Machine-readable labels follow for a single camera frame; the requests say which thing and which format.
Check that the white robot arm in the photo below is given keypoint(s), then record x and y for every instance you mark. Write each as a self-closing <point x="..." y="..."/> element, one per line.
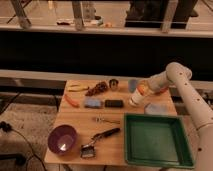
<point x="201" y="113"/>

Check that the white gripper orange band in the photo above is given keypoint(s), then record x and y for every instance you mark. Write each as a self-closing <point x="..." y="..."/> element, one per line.
<point x="142" y="91"/>

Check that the blue paper cup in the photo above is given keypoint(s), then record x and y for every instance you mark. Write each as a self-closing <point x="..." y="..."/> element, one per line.
<point x="132" y="84"/>

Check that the purple bowl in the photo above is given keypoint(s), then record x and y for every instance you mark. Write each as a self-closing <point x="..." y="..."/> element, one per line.
<point x="62" y="139"/>

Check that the blue sponge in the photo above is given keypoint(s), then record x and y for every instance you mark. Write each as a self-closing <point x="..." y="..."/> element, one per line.
<point x="92" y="103"/>

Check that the brown grape bunch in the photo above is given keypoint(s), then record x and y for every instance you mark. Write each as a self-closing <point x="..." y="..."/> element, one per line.
<point x="97" y="89"/>

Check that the small metal cup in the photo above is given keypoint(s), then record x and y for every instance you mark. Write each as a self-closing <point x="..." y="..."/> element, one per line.
<point x="113" y="84"/>

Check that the green plastic tray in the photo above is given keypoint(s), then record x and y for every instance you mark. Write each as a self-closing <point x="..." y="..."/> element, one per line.
<point x="156" y="141"/>

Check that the yellow banana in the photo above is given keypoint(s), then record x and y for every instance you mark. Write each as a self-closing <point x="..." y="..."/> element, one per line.
<point x="77" y="88"/>

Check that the orange carrot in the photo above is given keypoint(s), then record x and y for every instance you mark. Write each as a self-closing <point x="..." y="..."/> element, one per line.
<point x="71" y="102"/>

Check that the black rectangular block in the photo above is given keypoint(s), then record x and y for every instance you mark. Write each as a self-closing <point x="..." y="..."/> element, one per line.
<point x="114" y="103"/>

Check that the light blue cloth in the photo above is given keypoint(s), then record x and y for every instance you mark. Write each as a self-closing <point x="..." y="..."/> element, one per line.
<point x="155" y="109"/>

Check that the black handled spatula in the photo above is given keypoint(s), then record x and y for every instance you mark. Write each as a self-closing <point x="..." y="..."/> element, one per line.
<point x="88" y="150"/>

